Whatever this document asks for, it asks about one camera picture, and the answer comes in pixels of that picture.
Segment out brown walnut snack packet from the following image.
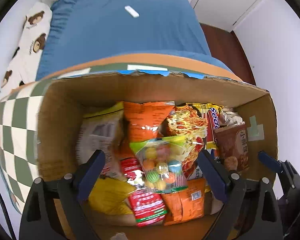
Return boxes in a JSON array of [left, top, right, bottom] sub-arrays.
[[215, 123, 249, 172]]

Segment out blue bed sheet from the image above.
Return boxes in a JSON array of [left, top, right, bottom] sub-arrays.
[[35, 0, 232, 82]]

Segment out white remote on bed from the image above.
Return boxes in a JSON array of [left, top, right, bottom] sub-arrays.
[[125, 5, 140, 18]]

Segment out silver grey snack packet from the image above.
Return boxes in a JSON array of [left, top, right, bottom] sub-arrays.
[[219, 108, 245, 127]]

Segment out white door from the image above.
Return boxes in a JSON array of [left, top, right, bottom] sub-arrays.
[[191, 0, 261, 32]]

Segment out clear yellow-edged snack bag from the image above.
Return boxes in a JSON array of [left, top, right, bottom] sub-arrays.
[[76, 101, 125, 181]]

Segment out yellow snack packet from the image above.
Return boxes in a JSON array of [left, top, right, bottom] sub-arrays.
[[88, 177, 136, 216]]

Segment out orange pinched snack packet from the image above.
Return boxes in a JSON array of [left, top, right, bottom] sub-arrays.
[[123, 101, 175, 142]]

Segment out teddy bear print blanket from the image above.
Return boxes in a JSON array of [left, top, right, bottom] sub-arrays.
[[0, 2, 52, 96]]

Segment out colourful candy ball bag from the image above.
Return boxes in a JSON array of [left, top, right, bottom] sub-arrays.
[[129, 135, 187, 194]]

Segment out green white checkered mat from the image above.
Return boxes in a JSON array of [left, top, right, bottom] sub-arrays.
[[0, 53, 241, 213]]

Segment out red spicy strip packet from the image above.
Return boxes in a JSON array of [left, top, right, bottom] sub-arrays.
[[120, 157, 167, 227]]

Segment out black cable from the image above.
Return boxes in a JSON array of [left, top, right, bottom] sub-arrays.
[[0, 173, 17, 240]]

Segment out yellow red instant noodle packet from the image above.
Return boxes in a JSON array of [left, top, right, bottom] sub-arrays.
[[166, 103, 223, 178]]

